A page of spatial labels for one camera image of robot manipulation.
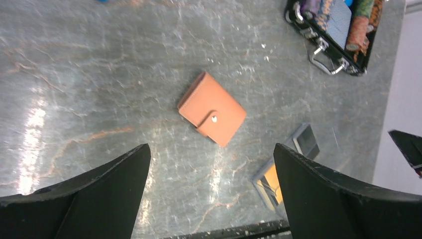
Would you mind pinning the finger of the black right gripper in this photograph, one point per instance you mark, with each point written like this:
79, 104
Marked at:
410, 146

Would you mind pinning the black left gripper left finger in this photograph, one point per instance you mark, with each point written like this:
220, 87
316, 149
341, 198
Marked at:
102, 203

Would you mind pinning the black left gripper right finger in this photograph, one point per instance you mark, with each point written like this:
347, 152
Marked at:
322, 203

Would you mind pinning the black credit card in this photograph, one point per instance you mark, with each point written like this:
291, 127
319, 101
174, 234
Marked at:
308, 144

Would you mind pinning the tan leather card holder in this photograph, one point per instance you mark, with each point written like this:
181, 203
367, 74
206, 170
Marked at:
213, 111

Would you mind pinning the clear acrylic card box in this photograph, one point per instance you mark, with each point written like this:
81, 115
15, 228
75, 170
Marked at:
285, 155

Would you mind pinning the orange credit card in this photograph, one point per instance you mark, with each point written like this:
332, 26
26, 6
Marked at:
271, 185

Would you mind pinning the black poker chip case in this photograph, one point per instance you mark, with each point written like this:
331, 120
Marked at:
343, 32

